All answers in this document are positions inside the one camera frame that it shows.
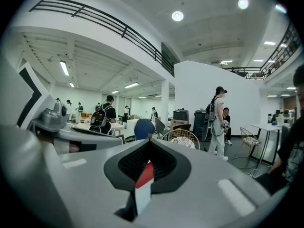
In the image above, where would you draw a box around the grey chair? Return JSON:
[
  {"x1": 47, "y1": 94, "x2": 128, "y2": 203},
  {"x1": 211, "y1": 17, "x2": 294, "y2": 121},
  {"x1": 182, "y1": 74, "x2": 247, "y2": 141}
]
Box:
[{"x1": 154, "y1": 117, "x2": 167, "y2": 140}]

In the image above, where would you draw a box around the blue chair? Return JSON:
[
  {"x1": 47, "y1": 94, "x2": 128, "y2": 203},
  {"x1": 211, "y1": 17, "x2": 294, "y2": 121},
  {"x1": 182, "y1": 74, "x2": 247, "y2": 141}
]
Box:
[{"x1": 133, "y1": 119, "x2": 156, "y2": 141}]

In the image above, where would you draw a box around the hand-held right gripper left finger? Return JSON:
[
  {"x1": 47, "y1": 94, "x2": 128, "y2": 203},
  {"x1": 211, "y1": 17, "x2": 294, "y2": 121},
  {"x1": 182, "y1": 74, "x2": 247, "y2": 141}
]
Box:
[{"x1": 0, "y1": 127, "x2": 151, "y2": 228}]

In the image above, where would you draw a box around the black bin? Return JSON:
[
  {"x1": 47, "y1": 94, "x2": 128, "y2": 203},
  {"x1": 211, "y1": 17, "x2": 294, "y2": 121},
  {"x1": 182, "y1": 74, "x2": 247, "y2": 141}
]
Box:
[
  {"x1": 192, "y1": 110, "x2": 211, "y2": 142},
  {"x1": 172, "y1": 108, "x2": 190, "y2": 121}
]

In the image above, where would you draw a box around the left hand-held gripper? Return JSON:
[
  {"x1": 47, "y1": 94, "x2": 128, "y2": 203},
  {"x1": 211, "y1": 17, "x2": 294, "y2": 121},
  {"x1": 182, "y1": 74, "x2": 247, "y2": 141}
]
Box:
[{"x1": 0, "y1": 58, "x2": 70, "y2": 135}]

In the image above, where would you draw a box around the black railing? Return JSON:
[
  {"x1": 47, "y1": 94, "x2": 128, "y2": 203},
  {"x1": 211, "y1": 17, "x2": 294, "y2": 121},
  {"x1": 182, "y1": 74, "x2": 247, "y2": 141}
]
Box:
[
  {"x1": 224, "y1": 20, "x2": 301, "y2": 80},
  {"x1": 28, "y1": 0, "x2": 175, "y2": 77}
]

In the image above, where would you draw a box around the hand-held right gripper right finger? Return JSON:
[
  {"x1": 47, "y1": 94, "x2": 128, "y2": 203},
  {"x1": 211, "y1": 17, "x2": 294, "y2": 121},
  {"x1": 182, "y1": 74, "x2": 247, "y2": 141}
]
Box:
[{"x1": 134, "y1": 139, "x2": 273, "y2": 228}]

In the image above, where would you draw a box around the yellow wire chair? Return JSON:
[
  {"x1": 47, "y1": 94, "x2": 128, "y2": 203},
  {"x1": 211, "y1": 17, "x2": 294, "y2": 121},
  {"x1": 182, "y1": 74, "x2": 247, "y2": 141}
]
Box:
[
  {"x1": 234, "y1": 127, "x2": 261, "y2": 170},
  {"x1": 162, "y1": 129, "x2": 201, "y2": 151}
]

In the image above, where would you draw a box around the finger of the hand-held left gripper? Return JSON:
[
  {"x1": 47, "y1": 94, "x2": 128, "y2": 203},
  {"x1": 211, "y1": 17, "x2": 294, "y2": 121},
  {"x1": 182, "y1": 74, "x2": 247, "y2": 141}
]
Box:
[{"x1": 57, "y1": 127, "x2": 125, "y2": 146}]

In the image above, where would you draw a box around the cardboard box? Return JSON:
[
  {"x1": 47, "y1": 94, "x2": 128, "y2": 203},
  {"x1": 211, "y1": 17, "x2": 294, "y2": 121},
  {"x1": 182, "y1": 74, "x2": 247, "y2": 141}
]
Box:
[{"x1": 170, "y1": 119, "x2": 190, "y2": 131}]

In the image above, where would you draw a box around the white cup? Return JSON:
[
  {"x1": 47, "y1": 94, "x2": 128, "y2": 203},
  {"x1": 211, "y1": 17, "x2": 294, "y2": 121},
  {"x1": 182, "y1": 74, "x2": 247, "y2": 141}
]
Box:
[{"x1": 134, "y1": 182, "x2": 152, "y2": 215}]

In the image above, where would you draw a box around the black backpack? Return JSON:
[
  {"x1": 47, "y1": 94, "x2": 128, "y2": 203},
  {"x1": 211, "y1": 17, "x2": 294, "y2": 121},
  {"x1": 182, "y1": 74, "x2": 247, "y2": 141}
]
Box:
[
  {"x1": 204, "y1": 96, "x2": 217, "y2": 123},
  {"x1": 90, "y1": 108, "x2": 107, "y2": 128}
]

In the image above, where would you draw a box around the white table with black legs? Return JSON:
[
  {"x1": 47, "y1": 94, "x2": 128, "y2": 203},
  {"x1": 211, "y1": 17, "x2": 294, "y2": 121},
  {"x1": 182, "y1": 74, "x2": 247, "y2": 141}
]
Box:
[{"x1": 250, "y1": 123, "x2": 296, "y2": 168}]

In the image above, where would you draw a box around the floral round cushion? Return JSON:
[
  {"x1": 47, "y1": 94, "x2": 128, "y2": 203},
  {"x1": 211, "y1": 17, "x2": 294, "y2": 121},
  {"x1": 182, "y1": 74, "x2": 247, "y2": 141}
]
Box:
[
  {"x1": 170, "y1": 137, "x2": 196, "y2": 149},
  {"x1": 244, "y1": 136, "x2": 260, "y2": 145}
]

